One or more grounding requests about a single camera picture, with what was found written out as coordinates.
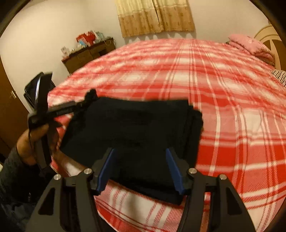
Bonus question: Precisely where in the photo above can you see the brown wooden door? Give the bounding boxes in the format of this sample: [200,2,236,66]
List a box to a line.
[0,64,28,157]

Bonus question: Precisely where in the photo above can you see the brown wooden desk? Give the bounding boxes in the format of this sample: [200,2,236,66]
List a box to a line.
[62,38,116,74]

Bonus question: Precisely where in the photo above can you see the striped pillow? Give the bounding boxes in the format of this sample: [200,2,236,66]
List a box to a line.
[272,70,286,88]

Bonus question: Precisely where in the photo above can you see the cream wooden headboard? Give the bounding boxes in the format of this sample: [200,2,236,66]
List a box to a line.
[255,24,286,70]

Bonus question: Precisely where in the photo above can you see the black pants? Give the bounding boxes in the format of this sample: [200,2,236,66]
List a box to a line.
[60,89,203,205]

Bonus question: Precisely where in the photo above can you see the black folding chair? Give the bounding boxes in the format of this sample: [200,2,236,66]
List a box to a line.
[23,72,52,109]

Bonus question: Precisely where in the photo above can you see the person's left hand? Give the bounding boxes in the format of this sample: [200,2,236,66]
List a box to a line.
[16,121,62,166]

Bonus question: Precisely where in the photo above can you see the red gift bag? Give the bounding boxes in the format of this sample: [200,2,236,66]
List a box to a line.
[76,31,96,46]

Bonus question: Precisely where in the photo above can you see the yellow patterned window curtain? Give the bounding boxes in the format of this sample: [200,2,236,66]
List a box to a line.
[115,0,195,38]

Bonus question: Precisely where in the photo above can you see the white card on desk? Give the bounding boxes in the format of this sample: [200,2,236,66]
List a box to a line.
[61,46,70,58]

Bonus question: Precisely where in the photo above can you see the left forearm grey sleeve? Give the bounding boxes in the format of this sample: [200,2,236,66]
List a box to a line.
[1,147,46,231]

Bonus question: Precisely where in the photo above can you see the red plaid bed sheet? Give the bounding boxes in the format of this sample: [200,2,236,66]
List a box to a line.
[48,39,285,231]

